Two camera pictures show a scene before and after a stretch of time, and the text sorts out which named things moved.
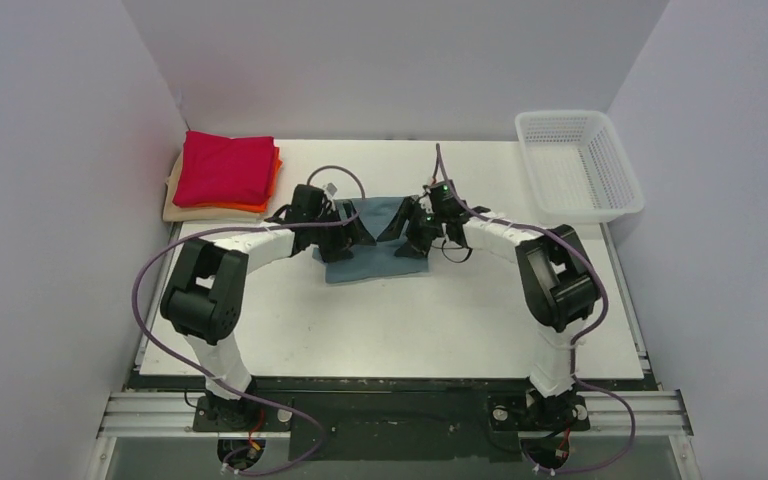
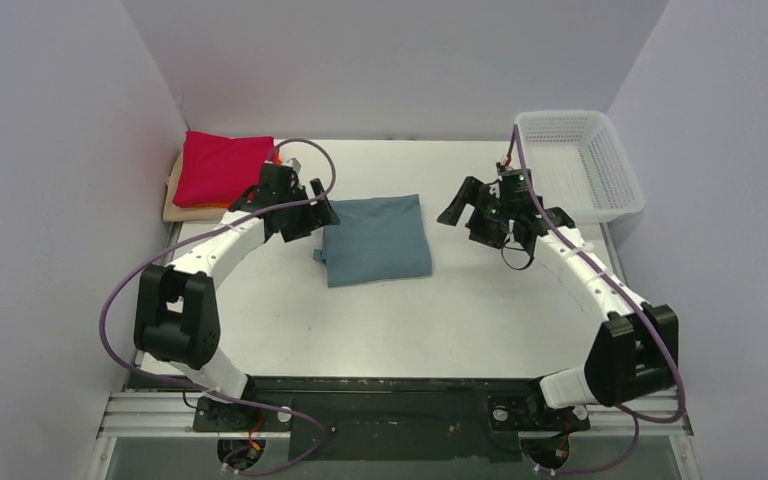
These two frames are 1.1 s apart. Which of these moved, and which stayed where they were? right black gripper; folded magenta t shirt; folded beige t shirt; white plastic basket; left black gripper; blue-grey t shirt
Moved: right black gripper; left black gripper
Stayed: folded magenta t shirt; white plastic basket; blue-grey t shirt; folded beige t shirt
